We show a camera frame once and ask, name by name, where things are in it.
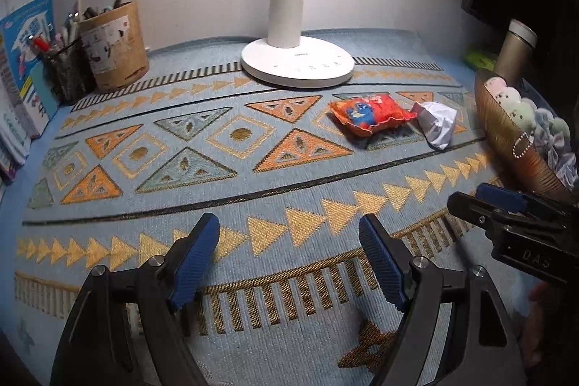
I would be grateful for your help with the bunch of coloured pens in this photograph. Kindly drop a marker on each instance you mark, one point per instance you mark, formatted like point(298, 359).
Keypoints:
point(59, 33)

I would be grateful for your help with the blue workbook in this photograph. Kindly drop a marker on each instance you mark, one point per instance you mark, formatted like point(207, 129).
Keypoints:
point(27, 51)

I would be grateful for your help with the lime green packet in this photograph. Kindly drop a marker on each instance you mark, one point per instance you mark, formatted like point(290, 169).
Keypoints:
point(480, 59)

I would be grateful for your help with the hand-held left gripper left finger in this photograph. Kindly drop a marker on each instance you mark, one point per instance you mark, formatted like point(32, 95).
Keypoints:
point(194, 264)

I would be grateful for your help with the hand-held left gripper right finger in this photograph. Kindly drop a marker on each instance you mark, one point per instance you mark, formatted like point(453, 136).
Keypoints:
point(382, 264)

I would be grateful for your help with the blue patterned table mat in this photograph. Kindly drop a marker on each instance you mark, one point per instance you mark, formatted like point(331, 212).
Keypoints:
point(271, 187)

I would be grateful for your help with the gold thermos bottle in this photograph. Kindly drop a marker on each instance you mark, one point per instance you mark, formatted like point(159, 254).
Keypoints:
point(515, 47)

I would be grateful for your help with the white paper ball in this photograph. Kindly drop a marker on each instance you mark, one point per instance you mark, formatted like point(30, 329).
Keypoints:
point(565, 166)
point(436, 123)

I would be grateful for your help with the orange snack packet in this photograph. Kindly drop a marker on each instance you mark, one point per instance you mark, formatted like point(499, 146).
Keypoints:
point(371, 112)

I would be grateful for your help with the bamboo pen holder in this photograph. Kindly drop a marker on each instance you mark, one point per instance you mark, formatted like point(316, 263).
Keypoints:
point(117, 47)

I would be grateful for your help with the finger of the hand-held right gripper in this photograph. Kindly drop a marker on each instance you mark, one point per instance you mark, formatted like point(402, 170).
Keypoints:
point(470, 207)
point(500, 198)

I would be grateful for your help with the person's right hand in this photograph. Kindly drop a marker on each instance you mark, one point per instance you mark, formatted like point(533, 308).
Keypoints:
point(549, 322)

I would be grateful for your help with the amber ribbed glass bowl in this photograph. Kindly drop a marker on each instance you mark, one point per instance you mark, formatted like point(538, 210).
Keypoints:
point(506, 142)

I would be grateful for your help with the black screen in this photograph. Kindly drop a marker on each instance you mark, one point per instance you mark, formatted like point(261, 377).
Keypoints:
point(488, 1)

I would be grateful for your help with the white desk lamp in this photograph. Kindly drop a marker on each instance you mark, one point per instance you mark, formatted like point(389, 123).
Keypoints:
point(285, 19)

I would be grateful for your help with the black mesh pen cup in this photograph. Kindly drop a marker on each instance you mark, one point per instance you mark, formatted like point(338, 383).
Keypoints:
point(72, 74)

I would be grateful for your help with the bunch of dark pens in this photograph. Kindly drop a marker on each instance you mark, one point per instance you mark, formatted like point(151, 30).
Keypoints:
point(102, 8)

